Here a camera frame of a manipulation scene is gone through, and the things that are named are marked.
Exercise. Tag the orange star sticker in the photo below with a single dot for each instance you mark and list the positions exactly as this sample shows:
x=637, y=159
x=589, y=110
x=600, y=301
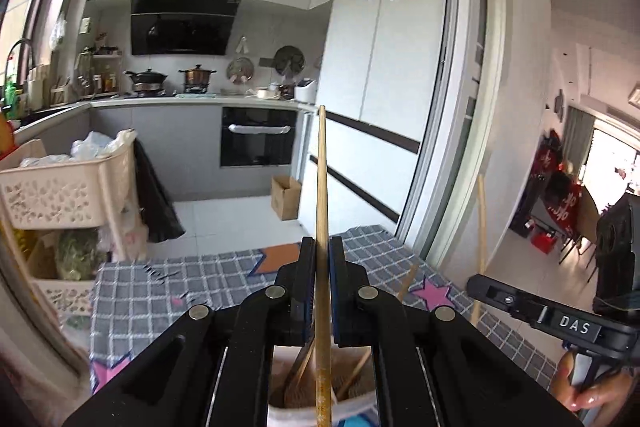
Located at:
x=280, y=262

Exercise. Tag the beige storage cart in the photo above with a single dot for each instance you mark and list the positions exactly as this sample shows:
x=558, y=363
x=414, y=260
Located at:
x=55, y=197

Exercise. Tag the bag of greens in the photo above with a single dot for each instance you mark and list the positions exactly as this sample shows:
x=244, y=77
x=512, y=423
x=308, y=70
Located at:
x=80, y=254

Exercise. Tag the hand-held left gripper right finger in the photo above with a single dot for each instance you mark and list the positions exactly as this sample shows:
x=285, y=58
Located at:
x=415, y=357

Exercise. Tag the black wok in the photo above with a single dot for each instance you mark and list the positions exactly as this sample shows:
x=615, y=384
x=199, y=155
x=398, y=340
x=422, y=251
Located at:
x=147, y=78

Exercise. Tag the black hanging bag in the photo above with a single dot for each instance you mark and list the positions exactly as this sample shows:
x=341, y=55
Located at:
x=155, y=202

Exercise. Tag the beige utensil holder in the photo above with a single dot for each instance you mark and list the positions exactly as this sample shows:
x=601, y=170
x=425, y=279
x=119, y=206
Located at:
x=280, y=417

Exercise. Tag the kitchen faucet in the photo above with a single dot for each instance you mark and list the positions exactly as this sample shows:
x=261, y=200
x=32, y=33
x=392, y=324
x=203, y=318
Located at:
x=20, y=41

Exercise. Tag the white kitchen appliance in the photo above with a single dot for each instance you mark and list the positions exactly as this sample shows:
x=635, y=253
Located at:
x=305, y=91

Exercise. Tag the hanging plastic bag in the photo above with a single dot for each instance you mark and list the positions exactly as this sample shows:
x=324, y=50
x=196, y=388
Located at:
x=58, y=32

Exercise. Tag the cardboard box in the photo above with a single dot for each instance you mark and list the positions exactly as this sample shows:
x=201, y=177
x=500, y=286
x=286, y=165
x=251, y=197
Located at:
x=285, y=199

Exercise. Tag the grey base cabinet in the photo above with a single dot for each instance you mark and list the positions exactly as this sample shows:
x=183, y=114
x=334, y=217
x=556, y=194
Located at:
x=170, y=147

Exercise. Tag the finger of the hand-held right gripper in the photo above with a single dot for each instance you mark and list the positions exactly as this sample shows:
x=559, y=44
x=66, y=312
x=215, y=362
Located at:
x=505, y=299

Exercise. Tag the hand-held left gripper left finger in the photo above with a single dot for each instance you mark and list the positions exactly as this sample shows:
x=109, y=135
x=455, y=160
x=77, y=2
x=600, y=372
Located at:
x=235, y=357

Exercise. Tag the person's right hand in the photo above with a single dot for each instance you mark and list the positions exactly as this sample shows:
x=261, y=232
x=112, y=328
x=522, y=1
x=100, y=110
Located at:
x=562, y=382

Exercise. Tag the red festive decoration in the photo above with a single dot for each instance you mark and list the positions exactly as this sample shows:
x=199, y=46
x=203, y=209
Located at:
x=562, y=202

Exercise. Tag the black range hood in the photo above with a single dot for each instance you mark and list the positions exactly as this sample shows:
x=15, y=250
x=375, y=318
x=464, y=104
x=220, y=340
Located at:
x=180, y=27

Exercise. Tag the hanging pot lid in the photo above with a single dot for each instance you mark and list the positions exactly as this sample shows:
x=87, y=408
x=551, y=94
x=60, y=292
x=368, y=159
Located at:
x=240, y=70

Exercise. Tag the white plastic bags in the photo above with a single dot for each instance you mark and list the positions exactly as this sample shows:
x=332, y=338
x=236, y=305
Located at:
x=95, y=147

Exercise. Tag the pink star sticker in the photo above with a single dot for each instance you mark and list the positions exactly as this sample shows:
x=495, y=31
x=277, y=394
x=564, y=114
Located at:
x=432, y=294
x=105, y=372

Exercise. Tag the grey checkered tablecloth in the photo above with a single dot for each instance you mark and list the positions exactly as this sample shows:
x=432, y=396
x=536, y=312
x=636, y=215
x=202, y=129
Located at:
x=140, y=317

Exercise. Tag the black built-in oven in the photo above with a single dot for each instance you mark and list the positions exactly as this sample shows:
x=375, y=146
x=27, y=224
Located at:
x=255, y=147

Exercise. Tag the copper cooking pot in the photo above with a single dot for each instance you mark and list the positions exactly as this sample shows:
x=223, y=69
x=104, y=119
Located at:
x=196, y=76

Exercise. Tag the condiment rack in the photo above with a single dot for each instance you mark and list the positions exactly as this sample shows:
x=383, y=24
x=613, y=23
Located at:
x=100, y=77

